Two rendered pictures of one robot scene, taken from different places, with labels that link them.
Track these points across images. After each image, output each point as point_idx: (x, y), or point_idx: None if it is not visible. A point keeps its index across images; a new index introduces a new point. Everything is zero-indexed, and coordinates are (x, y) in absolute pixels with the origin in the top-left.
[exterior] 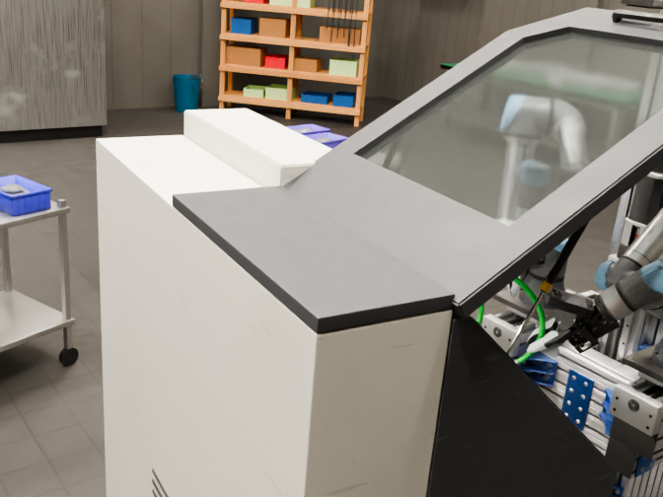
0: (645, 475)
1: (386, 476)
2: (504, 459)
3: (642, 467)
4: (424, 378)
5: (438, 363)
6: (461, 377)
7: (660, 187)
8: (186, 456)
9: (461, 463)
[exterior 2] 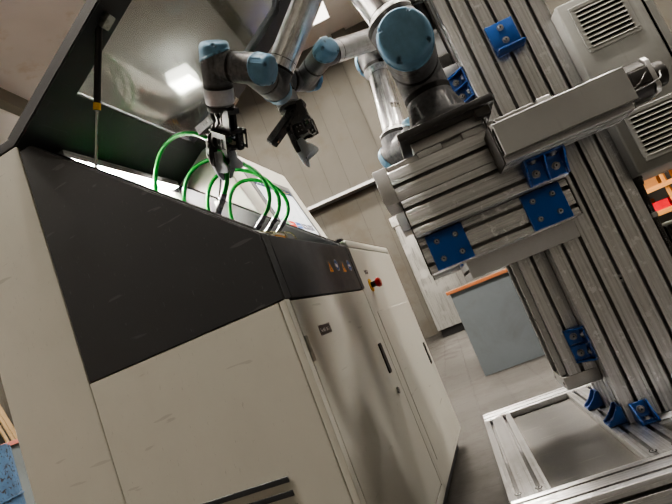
0: (620, 303)
1: (21, 270)
2: (111, 242)
3: (442, 256)
4: (17, 195)
5: (22, 182)
6: (42, 187)
7: None
8: None
9: (74, 252)
